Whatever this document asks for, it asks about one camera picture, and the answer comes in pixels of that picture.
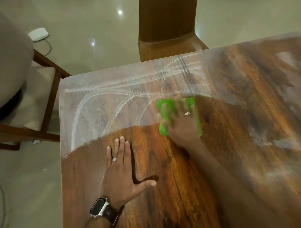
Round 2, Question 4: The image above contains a person's left hand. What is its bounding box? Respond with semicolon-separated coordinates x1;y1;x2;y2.
101;136;157;210

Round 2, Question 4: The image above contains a person's right hand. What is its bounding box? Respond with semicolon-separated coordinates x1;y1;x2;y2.
162;98;203;151

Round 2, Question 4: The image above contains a green cleaning cloth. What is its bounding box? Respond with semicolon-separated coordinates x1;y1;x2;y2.
156;97;203;137

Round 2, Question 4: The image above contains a person's right forearm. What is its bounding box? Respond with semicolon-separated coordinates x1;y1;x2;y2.
186;140;301;228

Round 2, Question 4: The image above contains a brown upholstered chair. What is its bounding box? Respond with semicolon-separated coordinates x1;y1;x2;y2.
138;0;209;62

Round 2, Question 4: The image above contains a wooden chair with beige seat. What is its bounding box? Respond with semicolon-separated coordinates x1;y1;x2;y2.
0;49;71;151

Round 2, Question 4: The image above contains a grey fabric cushion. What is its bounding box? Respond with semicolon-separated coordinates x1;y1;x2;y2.
0;13;35;121

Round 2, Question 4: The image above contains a white flat device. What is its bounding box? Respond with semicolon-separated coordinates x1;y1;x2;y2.
28;27;49;42

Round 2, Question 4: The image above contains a silver wristwatch with brown strap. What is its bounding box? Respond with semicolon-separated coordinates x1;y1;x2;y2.
90;197;119;226

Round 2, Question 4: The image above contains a thin grey cable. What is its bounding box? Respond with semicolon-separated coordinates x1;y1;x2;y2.
43;38;52;57

